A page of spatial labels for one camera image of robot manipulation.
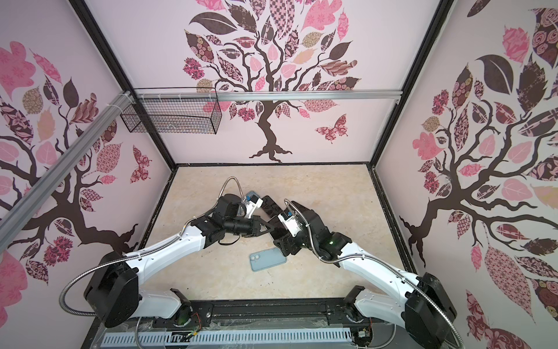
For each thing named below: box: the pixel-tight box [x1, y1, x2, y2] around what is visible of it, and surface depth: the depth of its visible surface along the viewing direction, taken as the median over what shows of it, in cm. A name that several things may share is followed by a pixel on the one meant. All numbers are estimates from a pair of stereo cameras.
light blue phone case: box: [249, 247, 287, 272], surface depth 89 cm
